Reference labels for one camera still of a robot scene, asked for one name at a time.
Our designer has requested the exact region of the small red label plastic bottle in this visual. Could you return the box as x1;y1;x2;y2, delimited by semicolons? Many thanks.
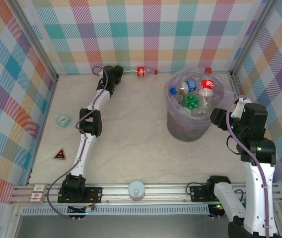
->
125;65;159;78

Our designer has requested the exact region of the large red label plastic bottle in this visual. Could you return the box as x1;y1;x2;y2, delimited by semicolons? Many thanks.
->
197;66;217;110

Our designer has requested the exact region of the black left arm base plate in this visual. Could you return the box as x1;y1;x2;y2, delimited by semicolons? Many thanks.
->
58;187;103;204

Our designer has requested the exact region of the translucent purple bin liner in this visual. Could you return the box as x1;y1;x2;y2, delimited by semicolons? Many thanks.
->
164;68;236;124

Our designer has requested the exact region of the white slotted cable duct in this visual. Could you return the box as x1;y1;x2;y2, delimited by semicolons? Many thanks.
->
21;204;210;216

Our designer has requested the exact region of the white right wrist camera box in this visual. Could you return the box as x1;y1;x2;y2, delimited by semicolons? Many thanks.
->
231;97;252;119

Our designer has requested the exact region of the green plastic bottle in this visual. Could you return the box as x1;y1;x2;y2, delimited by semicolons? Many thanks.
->
182;93;201;110

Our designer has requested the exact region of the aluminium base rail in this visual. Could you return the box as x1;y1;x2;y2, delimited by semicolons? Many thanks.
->
9;183;281;205

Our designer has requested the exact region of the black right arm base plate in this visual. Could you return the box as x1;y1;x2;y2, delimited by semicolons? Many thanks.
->
189;185;221;202

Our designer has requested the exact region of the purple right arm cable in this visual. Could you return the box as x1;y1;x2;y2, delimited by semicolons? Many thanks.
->
226;95;271;238

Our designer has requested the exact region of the small black controller board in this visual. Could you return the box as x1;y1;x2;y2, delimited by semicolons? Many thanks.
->
68;204;97;214
209;203;225;218

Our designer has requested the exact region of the small card box red print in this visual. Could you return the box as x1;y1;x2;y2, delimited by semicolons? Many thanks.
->
29;183;49;204

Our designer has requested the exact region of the teal square compass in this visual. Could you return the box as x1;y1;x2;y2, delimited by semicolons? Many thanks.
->
55;113;72;129

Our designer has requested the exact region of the red and black triangle badge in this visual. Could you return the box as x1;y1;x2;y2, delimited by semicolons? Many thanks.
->
54;148;67;160

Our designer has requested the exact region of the blue label plastic bottle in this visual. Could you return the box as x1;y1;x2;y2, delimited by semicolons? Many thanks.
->
169;78;198;95

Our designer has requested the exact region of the aluminium frame post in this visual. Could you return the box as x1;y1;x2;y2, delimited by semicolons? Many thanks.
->
8;0;59;81
229;0;280;80

